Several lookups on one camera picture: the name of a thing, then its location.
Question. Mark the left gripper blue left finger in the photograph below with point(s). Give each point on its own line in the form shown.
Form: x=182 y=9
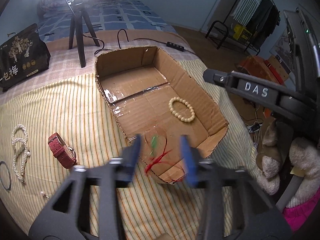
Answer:
x=66 y=214

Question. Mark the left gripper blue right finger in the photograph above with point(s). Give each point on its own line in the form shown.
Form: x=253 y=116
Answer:
x=254 y=214

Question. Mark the red leather watch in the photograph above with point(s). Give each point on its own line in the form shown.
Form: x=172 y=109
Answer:
x=64 y=154

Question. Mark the red green tassel charm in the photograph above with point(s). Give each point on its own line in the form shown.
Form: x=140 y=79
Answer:
x=161 y=157

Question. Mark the wooden box on table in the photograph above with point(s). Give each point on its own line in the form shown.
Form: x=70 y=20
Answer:
x=278 y=68

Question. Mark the orange cloth covered table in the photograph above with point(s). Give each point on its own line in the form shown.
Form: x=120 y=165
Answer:
x=261 y=68

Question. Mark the yellow crate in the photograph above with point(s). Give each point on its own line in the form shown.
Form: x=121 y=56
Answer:
x=241 y=34

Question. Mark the yellow striped bed sheet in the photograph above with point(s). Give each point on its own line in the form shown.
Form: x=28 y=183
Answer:
x=75 y=109

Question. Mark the dark hanging clothes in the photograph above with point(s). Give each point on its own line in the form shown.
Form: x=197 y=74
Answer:
x=263 y=22

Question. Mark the black clothes rack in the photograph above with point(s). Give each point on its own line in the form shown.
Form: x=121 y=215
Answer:
x=222 y=31

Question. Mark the striped hanging towel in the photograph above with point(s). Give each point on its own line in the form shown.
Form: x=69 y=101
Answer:
x=244 y=11

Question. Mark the cardboard box tray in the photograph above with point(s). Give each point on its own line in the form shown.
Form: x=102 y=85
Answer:
x=145 y=87

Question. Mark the pink checked blanket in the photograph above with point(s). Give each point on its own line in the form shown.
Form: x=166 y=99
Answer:
x=64 y=63

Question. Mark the black tripod stand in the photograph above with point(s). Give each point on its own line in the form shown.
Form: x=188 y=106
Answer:
x=80 y=16

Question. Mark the landscape wall painting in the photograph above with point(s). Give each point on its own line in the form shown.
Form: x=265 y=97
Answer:
x=282 y=52

